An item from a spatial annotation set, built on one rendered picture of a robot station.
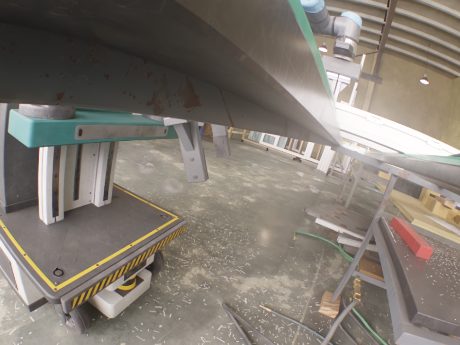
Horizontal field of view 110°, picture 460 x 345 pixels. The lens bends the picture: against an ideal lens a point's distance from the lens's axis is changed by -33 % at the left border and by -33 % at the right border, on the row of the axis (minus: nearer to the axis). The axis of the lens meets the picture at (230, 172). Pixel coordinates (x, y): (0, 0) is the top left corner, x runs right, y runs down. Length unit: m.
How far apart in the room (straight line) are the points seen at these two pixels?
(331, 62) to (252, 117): 0.66
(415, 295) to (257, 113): 0.53
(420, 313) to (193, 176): 0.50
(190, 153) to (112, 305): 0.69
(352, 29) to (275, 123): 0.66
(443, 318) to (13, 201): 1.28
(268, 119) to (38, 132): 0.47
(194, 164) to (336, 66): 0.60
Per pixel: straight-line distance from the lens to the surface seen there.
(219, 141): 0.43
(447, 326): 0.61
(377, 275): 1.35
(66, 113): 0.59
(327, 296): 1.44
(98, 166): 1.01
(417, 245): 0.88
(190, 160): 0.31
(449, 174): 0.37
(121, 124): 0.71
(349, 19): 0.86
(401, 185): 2.67
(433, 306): 0.61
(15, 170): 0.96
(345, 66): 0.80
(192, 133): 0.30
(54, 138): 0.58
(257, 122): 0.18
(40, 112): 0.57
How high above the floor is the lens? 0.81
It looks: 14 degrees down
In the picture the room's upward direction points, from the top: 16 degrees clockwise
